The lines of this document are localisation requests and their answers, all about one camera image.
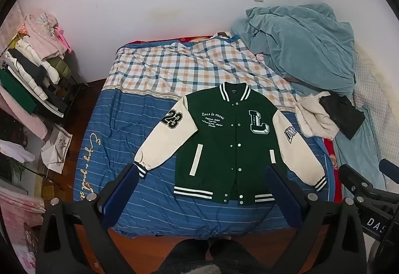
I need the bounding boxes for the blue striped bed sheet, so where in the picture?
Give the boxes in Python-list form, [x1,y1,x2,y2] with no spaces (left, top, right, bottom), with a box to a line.
[73,87,339,237]

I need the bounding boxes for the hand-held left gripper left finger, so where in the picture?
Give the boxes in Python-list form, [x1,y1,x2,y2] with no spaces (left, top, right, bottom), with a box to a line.
[36,163,140,274]

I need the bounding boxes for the row of hanging clothes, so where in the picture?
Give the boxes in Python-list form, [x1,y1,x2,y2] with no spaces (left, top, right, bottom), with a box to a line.
[0,11,74,137]

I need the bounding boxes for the black garment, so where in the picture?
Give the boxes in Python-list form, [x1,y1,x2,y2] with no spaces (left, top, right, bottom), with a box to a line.
[318,94,366,140]

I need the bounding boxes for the red printed sheet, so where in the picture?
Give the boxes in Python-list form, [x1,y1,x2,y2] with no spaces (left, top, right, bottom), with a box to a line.
[322,137,342,203]

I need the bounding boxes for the plaid bed sheet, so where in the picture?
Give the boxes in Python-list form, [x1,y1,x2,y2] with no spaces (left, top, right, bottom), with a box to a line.
[102,32,307,113]

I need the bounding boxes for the pink floral blanket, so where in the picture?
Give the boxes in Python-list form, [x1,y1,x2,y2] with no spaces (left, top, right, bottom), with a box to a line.
[0,187,46,265]

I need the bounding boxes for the green and cream varsity jacket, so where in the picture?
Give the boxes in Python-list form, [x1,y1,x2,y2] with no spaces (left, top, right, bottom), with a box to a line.
[133,81,327,206]

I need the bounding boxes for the white fleece garment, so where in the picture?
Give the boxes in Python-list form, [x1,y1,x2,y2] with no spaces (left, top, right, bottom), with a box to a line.
[295,91,339,141]

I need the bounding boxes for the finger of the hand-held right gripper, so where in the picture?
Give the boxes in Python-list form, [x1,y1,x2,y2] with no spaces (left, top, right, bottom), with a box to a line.
[339,163,375,198]
[379,159,399,176]

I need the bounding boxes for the black clothes rack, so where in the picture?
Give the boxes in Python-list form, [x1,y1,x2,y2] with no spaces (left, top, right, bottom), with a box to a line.
[54,75,91,120]

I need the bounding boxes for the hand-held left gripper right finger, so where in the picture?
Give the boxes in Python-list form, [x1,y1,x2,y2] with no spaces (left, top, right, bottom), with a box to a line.
[263,163,366,274]

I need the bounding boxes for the teal blanket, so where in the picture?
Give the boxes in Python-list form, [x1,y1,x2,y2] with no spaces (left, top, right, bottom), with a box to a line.
[231,3,387,190]

